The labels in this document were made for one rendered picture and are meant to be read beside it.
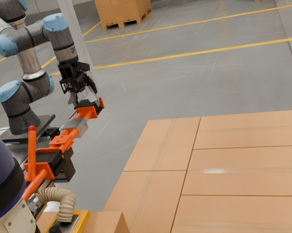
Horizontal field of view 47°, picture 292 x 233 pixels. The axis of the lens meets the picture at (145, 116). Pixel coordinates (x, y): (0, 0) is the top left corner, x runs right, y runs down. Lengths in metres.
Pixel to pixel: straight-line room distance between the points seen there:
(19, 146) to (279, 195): 1.28
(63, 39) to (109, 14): 7.33
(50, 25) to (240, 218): 1.13
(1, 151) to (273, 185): 1.33
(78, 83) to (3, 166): 0.54
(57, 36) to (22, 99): 0.60
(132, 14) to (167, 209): 6.94
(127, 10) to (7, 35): 7.17
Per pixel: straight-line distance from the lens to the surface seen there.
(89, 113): 1.28
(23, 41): 1.26
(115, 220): 1.16
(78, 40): 4.57
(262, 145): 2.06
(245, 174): 1.86
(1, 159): 0.79
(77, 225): 0.98
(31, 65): 1.71
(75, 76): 1.24
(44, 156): 1.08
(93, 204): 2.81
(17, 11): 1.63
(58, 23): 1.19
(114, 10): 8.46
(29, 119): 1.75
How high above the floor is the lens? 1.72
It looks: 27 degrees down
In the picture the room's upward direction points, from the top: 15 degrees counter-clockwise
